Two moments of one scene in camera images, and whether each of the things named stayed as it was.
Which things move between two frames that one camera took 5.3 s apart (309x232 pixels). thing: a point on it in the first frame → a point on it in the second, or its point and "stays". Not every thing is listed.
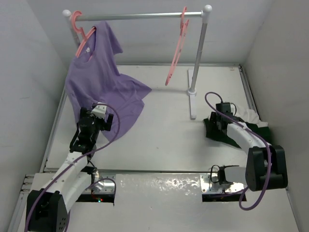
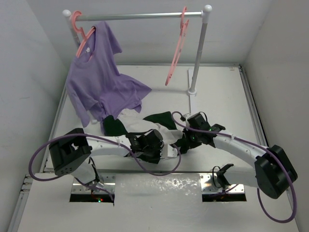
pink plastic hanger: (183, 24) stays
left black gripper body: (98, 123) → (152, 152)
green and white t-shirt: (249, 120) → (129, 122)
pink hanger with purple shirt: (79, 29) stays
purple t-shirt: (93, 77) stays
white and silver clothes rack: (191, 89) stays
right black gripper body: (213, 125) → (192, 138)
